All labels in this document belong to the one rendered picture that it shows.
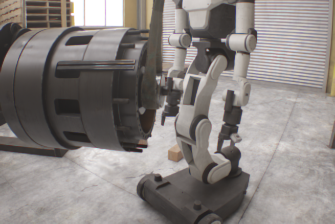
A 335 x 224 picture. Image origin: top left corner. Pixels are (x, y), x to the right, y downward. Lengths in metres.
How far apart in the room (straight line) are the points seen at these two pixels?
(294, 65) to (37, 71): 5.62
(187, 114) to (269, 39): 4.99
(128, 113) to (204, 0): 0.66
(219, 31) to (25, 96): 0.90
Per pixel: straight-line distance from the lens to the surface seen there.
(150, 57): 0.88
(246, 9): 1.11
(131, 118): 0.82
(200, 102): 1.20
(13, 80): 0.96
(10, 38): 1.16
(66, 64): 0.83
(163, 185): 1.50
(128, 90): 0.79
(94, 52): 0.82
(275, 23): 6.05
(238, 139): 1.10
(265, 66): 6.10
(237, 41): 1.09
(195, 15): 1.22
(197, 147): 1.23
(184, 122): 1.22
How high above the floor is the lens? 1.06
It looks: 14 degrees down
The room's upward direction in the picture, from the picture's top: straight up
